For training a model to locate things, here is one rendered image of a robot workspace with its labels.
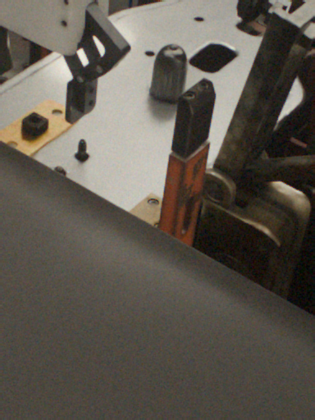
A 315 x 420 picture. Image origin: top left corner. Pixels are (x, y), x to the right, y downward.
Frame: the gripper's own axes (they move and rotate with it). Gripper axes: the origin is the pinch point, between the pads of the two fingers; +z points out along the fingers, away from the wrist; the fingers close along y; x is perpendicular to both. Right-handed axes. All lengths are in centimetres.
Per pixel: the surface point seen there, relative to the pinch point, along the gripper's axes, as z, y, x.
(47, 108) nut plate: 4.7, 0.9, -3.0
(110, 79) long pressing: 5.0, -0.3, -10.6
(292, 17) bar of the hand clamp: -16.4, -21.6, 1.5
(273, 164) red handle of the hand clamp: -4.1, -22.3, 0.5
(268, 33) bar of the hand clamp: -14.9, -20.3, 1.8
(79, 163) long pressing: 5.0, -5.5, 0.7
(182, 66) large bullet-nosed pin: 1.4, -6.5, -12.4
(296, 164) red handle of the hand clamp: -5.2, -24.0, 0.7
